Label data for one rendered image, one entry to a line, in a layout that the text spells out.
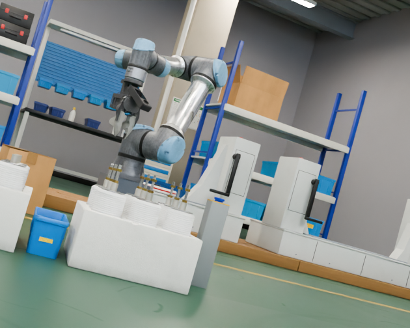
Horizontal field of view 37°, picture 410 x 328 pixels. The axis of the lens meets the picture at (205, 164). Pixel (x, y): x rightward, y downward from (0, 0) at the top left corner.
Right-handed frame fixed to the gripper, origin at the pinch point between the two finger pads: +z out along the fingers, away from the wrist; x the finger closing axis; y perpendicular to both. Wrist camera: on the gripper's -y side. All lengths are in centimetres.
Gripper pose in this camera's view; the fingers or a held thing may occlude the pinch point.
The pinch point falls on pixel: (122, 134)
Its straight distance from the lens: 219.9
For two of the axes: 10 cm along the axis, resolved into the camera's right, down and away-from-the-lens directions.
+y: -7.0, -1.6, 7.0
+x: -6.6, -2.3, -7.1
